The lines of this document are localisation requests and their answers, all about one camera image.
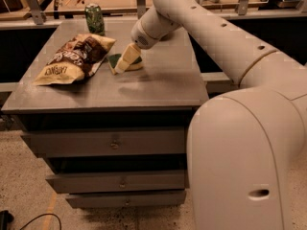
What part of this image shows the grey drawer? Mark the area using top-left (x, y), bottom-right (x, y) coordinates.
top-left (65, 190), bottom-right (186, 208)
top-left (46, 170), bottom-right (185, 194)
top-left (21, 127), bottom-right (185, 158)

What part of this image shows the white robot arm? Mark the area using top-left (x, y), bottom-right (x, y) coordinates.
top-left (115, 0), bottom-right (307, 230)

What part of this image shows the green soda can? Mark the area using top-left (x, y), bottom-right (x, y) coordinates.
top-left (84, 3), bottom-right (105, 35)

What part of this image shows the middle grey drawer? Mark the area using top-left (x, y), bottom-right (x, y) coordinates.
top-left (46, 170), bottom-right (185, 194)

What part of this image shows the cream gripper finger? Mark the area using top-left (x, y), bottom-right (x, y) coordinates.
top-left (114, 43), bottom-right (141, 74)

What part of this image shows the top grey drawer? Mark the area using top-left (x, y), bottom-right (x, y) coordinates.
top-left (21, 127), bottom-right (185, 158)

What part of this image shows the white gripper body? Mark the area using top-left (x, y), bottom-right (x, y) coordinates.
top-left (130, 18), bottom-right (158, 50)

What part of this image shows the bottom grey drawer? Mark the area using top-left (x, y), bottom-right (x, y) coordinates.
top-left (65, 190), bottom-right (186, 208)

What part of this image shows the green and yellow sponge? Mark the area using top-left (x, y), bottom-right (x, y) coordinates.
top-left (107, 54), bottom-right (143, 75)

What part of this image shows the black floor cable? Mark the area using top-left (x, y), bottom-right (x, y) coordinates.
top-left (0, 209), bottom-right (62, 230)

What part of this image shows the grey drawer cabinet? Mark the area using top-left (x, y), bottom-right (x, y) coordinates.
top-left (0, 18), bottom-right (210, 209)

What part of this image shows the brown chip bag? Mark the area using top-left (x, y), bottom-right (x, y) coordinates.
top-left (34, 34), bottom-right (115, 85)

